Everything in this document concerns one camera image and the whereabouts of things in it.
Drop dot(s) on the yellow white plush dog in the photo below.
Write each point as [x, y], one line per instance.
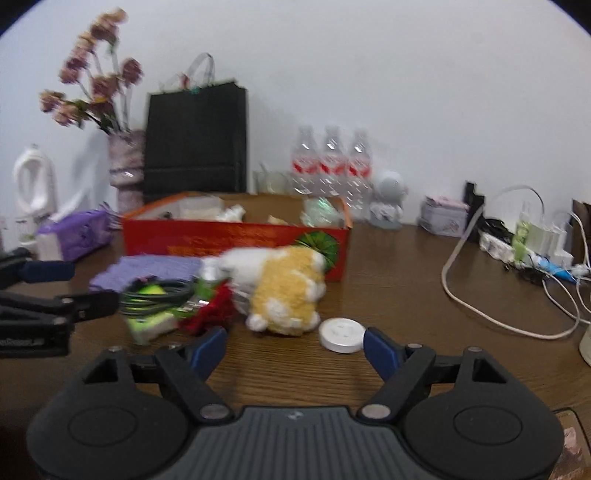
[286, 286]

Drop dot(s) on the purple knitted cloth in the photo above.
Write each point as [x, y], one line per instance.
[147, 267]

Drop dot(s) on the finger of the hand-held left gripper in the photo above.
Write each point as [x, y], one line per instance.
[48, 271]
[94, 304]

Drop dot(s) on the water bottle with red label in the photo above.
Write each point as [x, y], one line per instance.
[304, 161]
[359, 168]
[333, 161]

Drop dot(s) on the green packet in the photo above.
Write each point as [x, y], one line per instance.
[148, 326]

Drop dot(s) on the white round puck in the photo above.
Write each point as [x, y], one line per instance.
[341, 336]

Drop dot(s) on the purple tissue pack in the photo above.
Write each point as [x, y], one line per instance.
[83, 233]

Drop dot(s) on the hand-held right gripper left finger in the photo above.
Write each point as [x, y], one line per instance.
[210, 351]

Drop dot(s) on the blue white tube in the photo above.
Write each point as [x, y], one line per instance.
[556, 268]

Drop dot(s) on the dark brown pouch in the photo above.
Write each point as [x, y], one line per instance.
[582, 219]

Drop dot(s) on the green charger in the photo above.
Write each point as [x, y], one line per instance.
[521, 240]

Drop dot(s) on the white charger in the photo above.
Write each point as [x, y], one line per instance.
[544, 240]

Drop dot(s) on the white power strip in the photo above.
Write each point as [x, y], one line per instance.
[496, 244]

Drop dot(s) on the small black adapter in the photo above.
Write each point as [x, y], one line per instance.
[470, 189]

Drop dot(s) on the dried pink flower bouquet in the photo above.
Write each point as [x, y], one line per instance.
[104, 85]

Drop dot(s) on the fuzzy purple vase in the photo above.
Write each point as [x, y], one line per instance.
[127, 161]

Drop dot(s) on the small printed tin box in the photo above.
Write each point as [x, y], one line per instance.
[443, 216]

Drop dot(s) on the crumpled white wrapper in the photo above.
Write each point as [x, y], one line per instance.
[231, 213]

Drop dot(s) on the large black adapter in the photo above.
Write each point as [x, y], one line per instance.
[476, 210]

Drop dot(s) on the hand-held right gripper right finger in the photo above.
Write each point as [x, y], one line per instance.
[381, 353]

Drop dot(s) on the clear plastic container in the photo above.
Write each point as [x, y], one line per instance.
[199, 207]

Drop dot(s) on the white jug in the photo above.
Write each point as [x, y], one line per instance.
[33, 184]

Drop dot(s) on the clear green plastic bag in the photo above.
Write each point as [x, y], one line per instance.
[321, 212]

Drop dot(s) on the small clear bottle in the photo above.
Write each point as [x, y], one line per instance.
[208, 276]

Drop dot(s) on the clear glass cup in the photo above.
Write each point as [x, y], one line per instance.
[271, 181]

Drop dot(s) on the red knitted flower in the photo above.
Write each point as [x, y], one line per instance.
[216, 310]

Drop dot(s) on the red cardboard box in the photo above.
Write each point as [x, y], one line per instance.
[207, 236]

